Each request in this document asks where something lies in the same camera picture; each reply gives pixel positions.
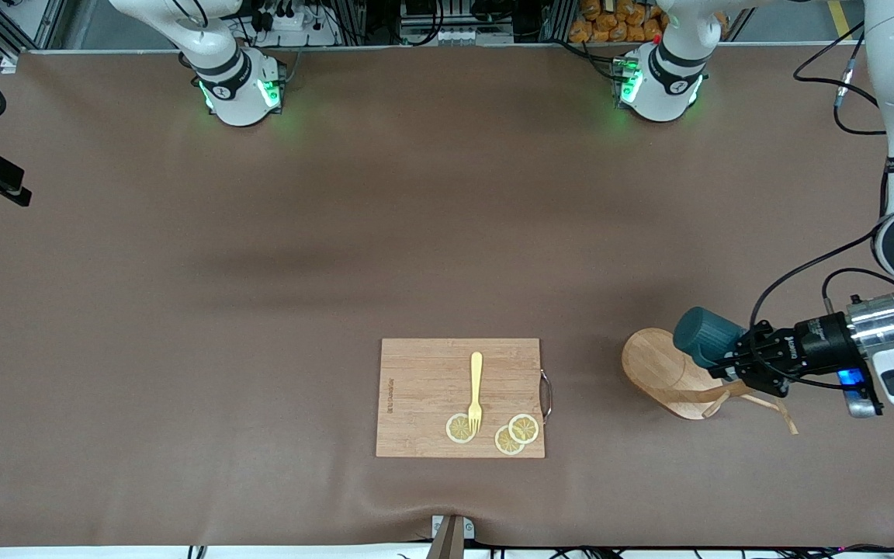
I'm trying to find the teal cup yellow inside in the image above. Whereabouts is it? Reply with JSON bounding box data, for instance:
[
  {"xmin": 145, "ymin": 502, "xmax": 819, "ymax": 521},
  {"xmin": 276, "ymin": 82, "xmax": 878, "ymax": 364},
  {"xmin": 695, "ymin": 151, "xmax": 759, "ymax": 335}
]
[{"xmin": 673, "ymin": 306, "xmax": 747, "ymax": 370}]

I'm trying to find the wooden cup rack with pegs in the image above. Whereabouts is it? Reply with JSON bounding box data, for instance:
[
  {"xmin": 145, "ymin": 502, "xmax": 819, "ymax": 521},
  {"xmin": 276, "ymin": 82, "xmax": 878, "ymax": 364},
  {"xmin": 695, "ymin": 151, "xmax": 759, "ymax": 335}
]
[{"xmin": 622, "ymin": 328, "xmax": 799, "ymax": 436}]

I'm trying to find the lemon slice overlapping its neighbour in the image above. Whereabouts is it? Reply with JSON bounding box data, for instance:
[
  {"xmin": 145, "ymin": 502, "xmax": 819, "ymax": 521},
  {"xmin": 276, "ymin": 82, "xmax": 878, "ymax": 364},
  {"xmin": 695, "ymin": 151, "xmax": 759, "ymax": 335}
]
[{"xmin": 508, "ymin": 413, "xmax": 540, "ymax": 445}]

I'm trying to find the lemon slice partly covered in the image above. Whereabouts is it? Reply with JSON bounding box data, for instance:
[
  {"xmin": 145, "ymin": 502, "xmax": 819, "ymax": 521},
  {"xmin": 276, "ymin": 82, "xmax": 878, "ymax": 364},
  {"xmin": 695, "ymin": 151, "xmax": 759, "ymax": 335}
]
[{"xmin": 494, "ymin": 425, "xmax": 526, "ymax": 457}]

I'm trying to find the yellow plastic fork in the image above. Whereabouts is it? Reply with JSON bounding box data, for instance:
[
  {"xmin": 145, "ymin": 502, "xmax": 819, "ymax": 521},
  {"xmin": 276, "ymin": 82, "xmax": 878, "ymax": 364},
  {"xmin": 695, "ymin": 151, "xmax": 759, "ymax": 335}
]
[{"xmin": 467, "ymin": 352, "xmax": 485, "ymax": 434}]

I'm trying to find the lemon slice under fork tines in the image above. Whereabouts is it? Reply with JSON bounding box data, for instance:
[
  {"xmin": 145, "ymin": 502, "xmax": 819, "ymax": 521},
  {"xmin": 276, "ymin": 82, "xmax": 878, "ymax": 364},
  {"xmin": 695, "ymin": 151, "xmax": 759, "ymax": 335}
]
[{"xmin": 445, "ymin": 412, "xmax": 479, "ymax": 445}]

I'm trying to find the white power strip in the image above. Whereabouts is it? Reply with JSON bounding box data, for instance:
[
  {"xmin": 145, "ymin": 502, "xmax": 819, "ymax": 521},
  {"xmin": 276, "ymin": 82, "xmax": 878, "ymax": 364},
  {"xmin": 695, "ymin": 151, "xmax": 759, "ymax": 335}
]
[{"xmin": 249, "ymin": 8, "xmax": 339, "ymax": 47}]

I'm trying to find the brown table mat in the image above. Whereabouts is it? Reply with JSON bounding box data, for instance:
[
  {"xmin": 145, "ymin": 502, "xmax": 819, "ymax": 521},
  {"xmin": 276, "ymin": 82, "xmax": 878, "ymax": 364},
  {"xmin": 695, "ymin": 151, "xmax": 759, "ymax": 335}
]
[{"xmin": 0, "ymin": 45, "xmax": 894, "ymax": 548}]

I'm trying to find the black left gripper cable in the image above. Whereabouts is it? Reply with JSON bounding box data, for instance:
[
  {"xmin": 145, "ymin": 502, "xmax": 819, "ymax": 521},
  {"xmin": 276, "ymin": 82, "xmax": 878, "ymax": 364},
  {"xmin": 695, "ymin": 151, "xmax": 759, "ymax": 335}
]
[{"xmin": 750, "ymin": 225, "xmax": 894, "ymax": 366}]

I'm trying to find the black cable with silver connector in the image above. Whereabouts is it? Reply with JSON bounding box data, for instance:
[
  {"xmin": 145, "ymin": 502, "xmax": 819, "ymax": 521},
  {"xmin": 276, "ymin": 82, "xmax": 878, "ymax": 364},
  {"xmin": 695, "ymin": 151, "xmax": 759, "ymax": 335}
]
[{"xmin": 794, "ymin": 19, "xmax": 890, "ymax": 137}]

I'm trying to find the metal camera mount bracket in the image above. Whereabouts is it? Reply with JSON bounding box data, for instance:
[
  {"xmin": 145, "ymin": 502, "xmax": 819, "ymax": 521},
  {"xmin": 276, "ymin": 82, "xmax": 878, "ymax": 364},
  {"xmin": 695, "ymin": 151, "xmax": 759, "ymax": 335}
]
[{"xmin": 425, "ymin": 514, "xmax": 476, "ymax": 559}]

